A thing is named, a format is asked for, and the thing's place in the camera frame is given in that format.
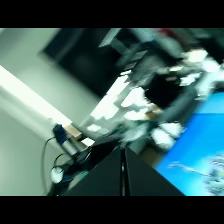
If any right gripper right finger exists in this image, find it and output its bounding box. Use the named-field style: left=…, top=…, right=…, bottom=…
left=124, top=146, right=186, bottom=197

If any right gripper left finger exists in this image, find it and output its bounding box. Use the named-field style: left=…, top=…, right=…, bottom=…
left=62, top=146, right=123, bottom=197

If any black cable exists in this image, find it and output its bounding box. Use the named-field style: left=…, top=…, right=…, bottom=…
left=40, top=135, right=58, bottom=196

